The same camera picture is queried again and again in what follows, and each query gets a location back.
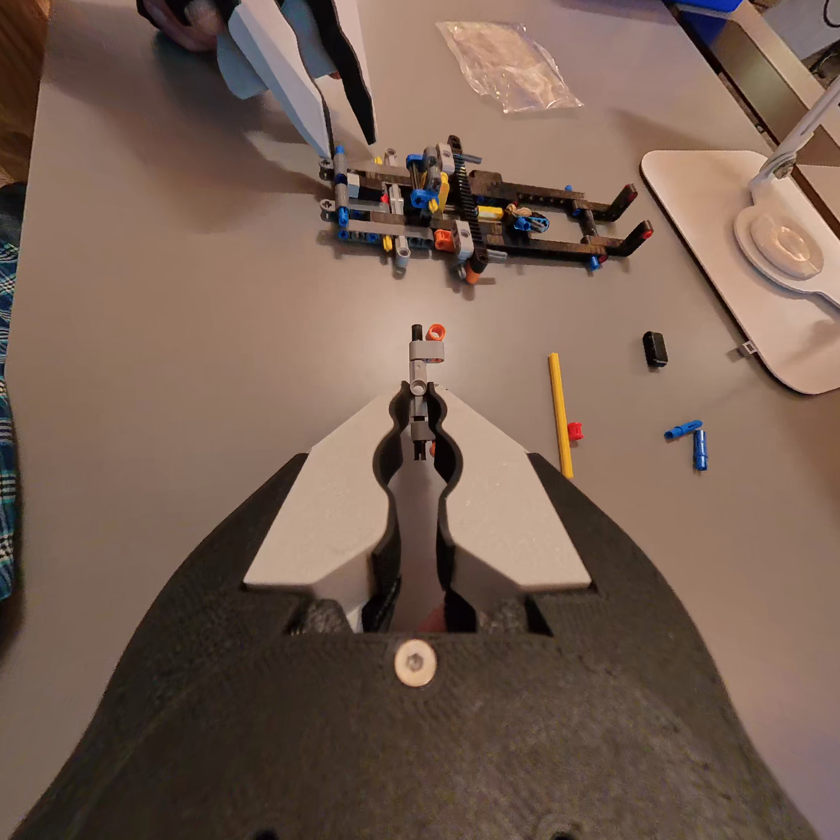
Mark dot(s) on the person's left hand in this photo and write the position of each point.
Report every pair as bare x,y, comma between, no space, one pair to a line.
177,26

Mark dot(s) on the small red lego bush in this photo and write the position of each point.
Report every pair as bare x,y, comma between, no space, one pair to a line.
575,430

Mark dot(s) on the white book stand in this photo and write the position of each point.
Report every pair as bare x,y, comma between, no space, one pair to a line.
695,216

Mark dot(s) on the clear plastic parts bag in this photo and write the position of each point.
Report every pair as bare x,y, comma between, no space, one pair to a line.
512,65

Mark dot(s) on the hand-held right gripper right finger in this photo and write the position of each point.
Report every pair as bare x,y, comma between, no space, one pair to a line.
518,518

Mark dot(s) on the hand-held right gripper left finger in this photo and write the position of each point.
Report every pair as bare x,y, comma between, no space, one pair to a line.
321,518

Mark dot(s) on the blue box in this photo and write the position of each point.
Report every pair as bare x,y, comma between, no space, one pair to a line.
709,8

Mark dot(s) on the small grey square piece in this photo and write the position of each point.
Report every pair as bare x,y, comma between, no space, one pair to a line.
745,348

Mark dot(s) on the yellow lego axle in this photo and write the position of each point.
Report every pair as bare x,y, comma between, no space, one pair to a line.
560,413

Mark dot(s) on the blue lego pin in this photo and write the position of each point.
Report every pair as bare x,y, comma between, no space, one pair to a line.
700,453
682,429

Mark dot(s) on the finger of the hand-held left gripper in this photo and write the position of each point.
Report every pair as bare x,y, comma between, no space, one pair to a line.
348,13
282,65

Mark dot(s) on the black lego chassis assembly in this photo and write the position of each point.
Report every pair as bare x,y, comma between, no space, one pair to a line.
544,248

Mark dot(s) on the small black lego piece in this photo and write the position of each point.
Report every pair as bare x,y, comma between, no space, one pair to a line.
655,349

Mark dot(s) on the small grey orange lego subassembly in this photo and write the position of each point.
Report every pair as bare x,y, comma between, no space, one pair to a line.
426,353

